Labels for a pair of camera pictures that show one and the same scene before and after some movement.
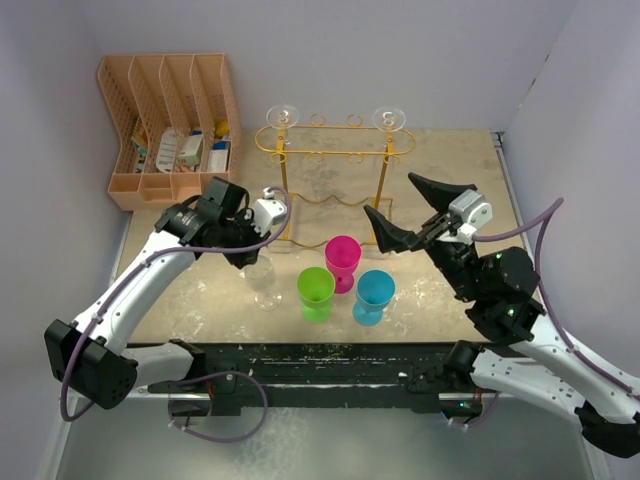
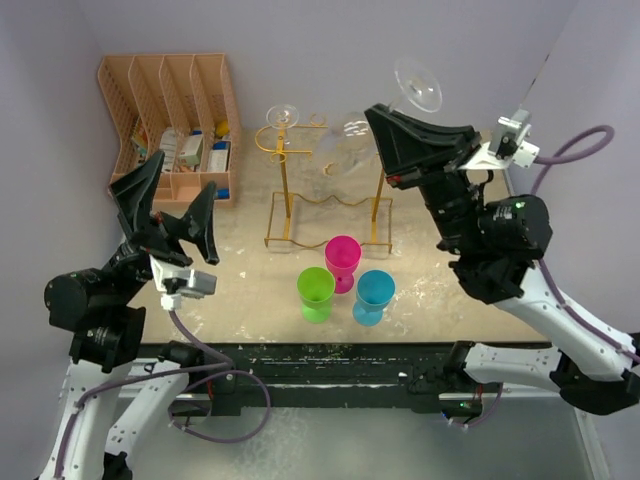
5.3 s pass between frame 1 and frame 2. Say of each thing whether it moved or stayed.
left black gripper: moved
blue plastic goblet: stayed
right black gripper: moved
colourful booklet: stayed
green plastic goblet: stayed
